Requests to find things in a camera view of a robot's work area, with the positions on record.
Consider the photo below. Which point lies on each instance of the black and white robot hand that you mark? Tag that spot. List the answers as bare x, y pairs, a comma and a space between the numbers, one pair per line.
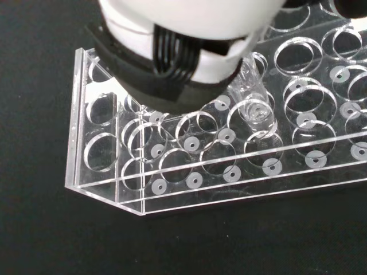
177, 34

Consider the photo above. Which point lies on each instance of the clear acrylic test tube rack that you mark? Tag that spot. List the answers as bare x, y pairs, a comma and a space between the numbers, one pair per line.
258, 160

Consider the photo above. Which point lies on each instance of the black bench cloth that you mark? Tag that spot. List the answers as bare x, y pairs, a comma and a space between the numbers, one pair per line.
86, 246

